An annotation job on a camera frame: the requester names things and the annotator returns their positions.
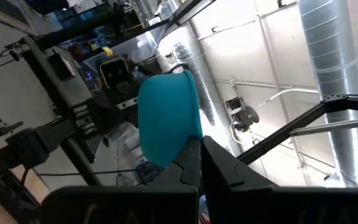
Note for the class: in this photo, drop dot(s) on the grey side table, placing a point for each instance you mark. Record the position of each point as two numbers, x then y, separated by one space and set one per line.
57 90

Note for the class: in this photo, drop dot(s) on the silver metal rod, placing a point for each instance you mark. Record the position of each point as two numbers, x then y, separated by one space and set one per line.
337 125

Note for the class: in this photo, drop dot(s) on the teal measuring cup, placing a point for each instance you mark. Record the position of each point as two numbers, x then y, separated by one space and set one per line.
166 118

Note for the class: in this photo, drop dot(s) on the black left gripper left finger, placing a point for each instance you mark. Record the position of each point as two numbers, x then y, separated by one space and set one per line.
185 171

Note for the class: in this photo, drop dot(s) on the silver ventilation duct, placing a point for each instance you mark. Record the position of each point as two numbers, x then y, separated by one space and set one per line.
185 56
331 62

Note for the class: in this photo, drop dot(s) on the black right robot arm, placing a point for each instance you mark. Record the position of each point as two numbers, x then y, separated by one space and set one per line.
30 146

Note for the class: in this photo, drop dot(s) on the black overhead camera strut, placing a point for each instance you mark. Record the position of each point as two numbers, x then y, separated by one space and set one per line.
291 127

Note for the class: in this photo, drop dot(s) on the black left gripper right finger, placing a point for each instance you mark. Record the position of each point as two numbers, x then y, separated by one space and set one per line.
225 171

